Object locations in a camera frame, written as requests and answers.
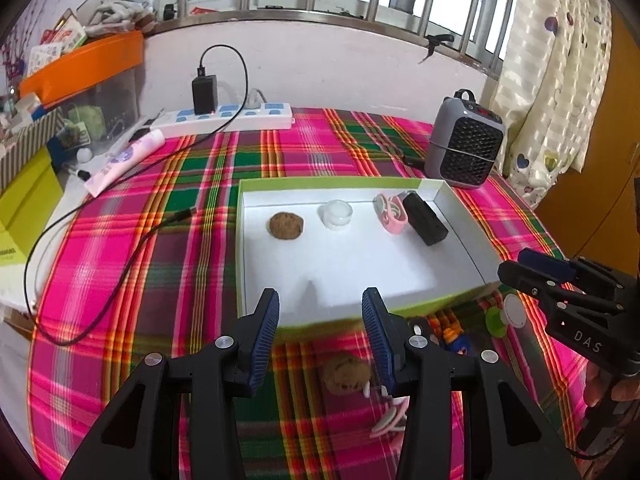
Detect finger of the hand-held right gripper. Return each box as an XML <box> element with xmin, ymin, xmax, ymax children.
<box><xmin>497</xmin><ymin>260</ymin><xmax>621</xmax><ymax>328</ymax></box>
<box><xmin>517</xmin><ymin>248</ymin><xmax>628</xmax><ymax>296</ymax></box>

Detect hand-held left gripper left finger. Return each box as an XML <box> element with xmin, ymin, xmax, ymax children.
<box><xmin>60</xmin><ymin>287</ymin><xmax>281</xmax><ymax>480</ymax></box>

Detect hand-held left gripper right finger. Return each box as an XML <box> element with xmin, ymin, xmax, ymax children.
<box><xmin>361</xmin><ymin>287</ymin><xmax>583</xmax><ymax>480</ymax></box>

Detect white and green suction stand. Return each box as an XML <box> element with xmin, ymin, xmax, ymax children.
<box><xmin>485</xmin><ymin>292</ymin><xmax>528</xmax><ymax>338</ymax></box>

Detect green and white cardboard box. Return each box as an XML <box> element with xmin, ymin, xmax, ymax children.
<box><xmin>235</xmin><ymin>176</ymin><xmax>501</xmax><ymax>330</ymax></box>

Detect blue knitted ornament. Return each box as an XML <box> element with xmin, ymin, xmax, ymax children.
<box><xmin>442</xmin><ymin>327</ymin><xmax>473</xmax><ymax>356</ymax></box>

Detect brown cookie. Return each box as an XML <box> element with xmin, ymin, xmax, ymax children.
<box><xmin>268</xmin><ymin>211</ymin><xmax>304</xmax><ymax>241</ymax></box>

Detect black rectangular device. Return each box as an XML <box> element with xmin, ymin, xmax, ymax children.
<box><xmin>402</xmin><ymin>191</ymin><xmax>449</xmax><ymax>247</ymax></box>

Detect person's right hand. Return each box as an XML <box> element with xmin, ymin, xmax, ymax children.
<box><xmin>584</xmin><ymin>362</ymin><xmax>640</xmax><ymax>408</ymax></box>

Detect brown wooden cabinet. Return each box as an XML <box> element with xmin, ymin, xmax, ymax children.
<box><xmin>535</xmin><ymin>10</ymin><xmax>640</xmax><ymax>261</ymax></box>

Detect grey portable fan heater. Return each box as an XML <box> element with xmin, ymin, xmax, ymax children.
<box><xmin>424</xmin><ymin>89</ymin><xmax>506</xmax><ymax>190</ymax></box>

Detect pink green plaid tablecloth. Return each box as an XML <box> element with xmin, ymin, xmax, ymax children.
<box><xmin>27</xmin><ymin>107</ymin><xmax>608</xmax><ymax>480</ymax></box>

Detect cream curtain with hearts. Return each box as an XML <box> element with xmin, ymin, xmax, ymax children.
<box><xmin>487</xmin><ymin>0</ymin><xmax>616</xmax><ymax>211</ymax></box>

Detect white and blue power strip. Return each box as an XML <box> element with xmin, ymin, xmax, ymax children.
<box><xmin>150</xmin><ymin>101</ymin><xmax>295</xmax><ymax>137</ymax></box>

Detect pink and white lotion tube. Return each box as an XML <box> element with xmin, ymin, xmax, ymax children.
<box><xmin>84</xmin><ymin>128</ymin><xmax>166</xmax><ymax>197</ymax></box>

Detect black window latch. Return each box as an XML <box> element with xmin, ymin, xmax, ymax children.
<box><xmin>417</xmin><ymin>33</ymin><xmax>453</xmax><ymax>64</ymax></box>

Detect black charger plug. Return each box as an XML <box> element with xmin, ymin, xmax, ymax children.
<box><xmin>191</xmin><ymin>75</ymin><xmax>219</xmax><ymax>116</ymax></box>

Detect yellow-green box with black print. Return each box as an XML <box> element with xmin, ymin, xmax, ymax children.
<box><xmin>0</xmin><ymin>230</ymin><xmax>31</xmax><ymax>266</ymax></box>

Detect yellow-green cardboard box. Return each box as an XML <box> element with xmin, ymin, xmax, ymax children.
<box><xmin>0</xmin><ymin>152</ymin><xmax>63</xmax><ymax>233</ymax></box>

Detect pale green item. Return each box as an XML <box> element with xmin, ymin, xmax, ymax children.
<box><xmin>64</xmin><ymin>105</ymin><xmax>107</xmax><ymax>143</ymax></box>

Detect grey striped box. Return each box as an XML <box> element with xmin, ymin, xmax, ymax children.
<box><xmin>0</xmin><ymin>107</ymin><xmax>63</xmax><ymax>191</ymax></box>

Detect metal window grille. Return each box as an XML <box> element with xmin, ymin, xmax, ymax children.
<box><xmin>120</xmin><ymin>0</ymin><xmax>521</xmax><ymax>78</ymax></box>

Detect clear bin with orange lid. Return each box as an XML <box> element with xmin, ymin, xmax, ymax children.
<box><xmin>17</xmin><ymin>30</ymin><xmax>148</xmax><ymax>161</ymax></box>

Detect colourful card packets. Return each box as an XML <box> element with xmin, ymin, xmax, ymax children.
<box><xmin>27</xmin><ymin>7</ymin><xmax>88</xmax><ymax>78</ymax></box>

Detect purple flower branches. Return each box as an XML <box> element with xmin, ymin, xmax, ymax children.
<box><xmin>0</xmin><ymin>40</ymin><xmax>26</xmax><ymax>86</ymax></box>

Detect black charging cable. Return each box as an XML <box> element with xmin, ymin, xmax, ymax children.
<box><xmin>24</xmin><ymin>44</ymin><xmax>249</xmax><ymax>346</ymax></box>

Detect black heater cord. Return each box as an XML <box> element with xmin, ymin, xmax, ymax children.
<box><xmin>385</xmin><ymin>145</ymin><xmax>427</xmax><ymax>168</ymax></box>

